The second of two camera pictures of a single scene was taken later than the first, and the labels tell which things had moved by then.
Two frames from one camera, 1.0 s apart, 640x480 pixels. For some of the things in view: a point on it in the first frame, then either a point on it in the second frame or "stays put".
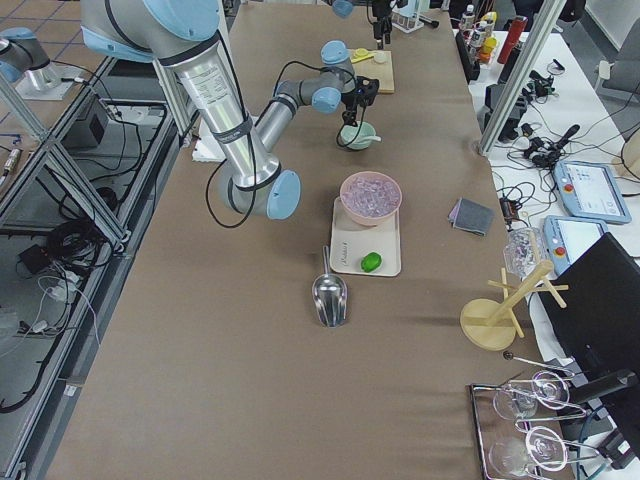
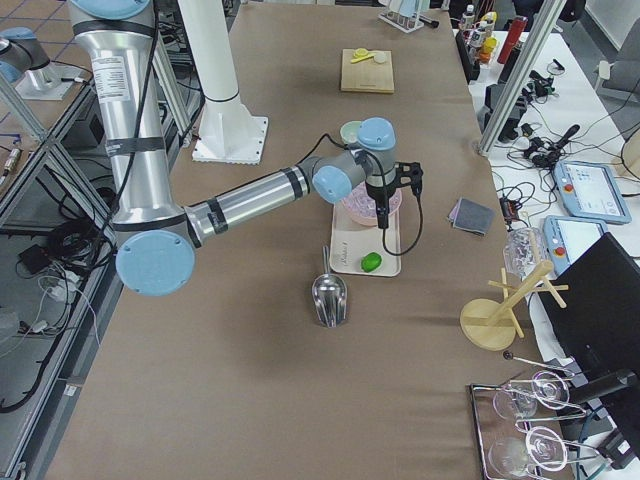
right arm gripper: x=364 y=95 → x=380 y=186
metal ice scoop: x=329 y=295 stays put
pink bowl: x=370 y=197 stays put
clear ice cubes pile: x=371 y=194 stays put
